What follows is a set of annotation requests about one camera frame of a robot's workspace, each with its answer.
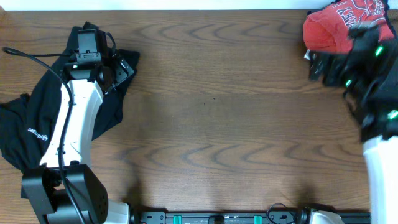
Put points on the black t-shirt white logo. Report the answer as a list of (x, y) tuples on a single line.
[(28, 122)]

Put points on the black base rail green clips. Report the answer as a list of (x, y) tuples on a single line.
[(277, 213)]

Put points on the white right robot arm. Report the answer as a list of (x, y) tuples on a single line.
[(375, 111)]

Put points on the red printed t-shirt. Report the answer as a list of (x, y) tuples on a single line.
[(327, 30)]

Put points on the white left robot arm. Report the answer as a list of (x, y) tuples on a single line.
[(63, 188)]

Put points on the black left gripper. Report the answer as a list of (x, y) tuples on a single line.
[(121, 70)]

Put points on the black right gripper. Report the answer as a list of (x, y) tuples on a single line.
[(337, 63)]

